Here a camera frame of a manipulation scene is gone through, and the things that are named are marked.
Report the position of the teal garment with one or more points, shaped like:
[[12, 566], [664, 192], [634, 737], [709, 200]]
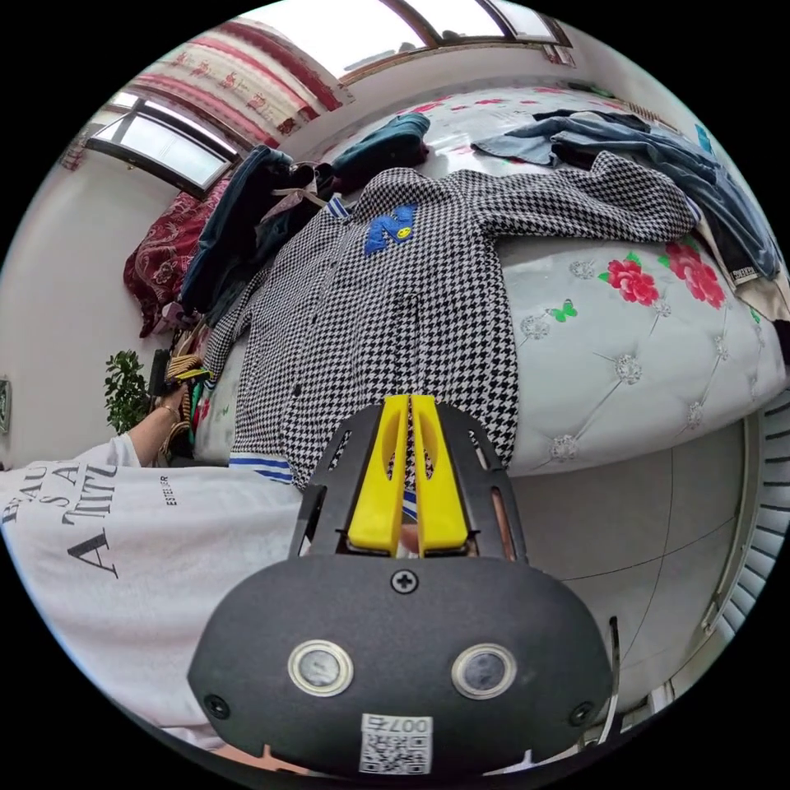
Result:
[[386, 145]]

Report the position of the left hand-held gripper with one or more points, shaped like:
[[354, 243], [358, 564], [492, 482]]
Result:
[[158, 370]]

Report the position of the person's left forearm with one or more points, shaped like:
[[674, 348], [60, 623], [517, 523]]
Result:
[[154, 435]]

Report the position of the pile of denim clothes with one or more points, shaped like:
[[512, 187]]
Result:
[[679, 154]]

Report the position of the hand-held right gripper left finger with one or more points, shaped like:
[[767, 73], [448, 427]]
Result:
[[373, 494]]

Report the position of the white fan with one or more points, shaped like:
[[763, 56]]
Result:
[[762, 524]]

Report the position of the person's left hand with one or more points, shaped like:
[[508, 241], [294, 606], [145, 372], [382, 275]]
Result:
[[174, 398]]

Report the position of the person's body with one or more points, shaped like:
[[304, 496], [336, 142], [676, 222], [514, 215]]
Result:
[[136, 555]]

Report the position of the window with brown frame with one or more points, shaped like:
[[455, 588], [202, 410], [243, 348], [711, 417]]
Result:
[[432, 25]]

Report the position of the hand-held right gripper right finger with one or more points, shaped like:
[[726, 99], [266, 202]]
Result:
[[441, 500]]

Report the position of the pile of dark clothes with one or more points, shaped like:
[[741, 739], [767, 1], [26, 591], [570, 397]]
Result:
[[241, 222]]

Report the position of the bed with floral quilt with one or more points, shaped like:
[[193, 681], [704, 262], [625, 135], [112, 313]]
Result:
[[623, 370]]

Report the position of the green potted plant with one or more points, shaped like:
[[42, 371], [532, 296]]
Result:
[[126, 389]]

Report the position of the window with dark frame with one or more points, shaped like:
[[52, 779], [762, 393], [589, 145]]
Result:
[[163, 145]]

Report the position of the dark red patterned pillow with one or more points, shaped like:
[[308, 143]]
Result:
[[163, 259]]

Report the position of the black and white checkered jacket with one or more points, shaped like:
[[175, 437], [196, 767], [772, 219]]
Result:
[[395, 308]]

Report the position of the red and white printed curtain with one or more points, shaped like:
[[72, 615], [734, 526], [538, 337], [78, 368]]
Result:
[[247, 74]]

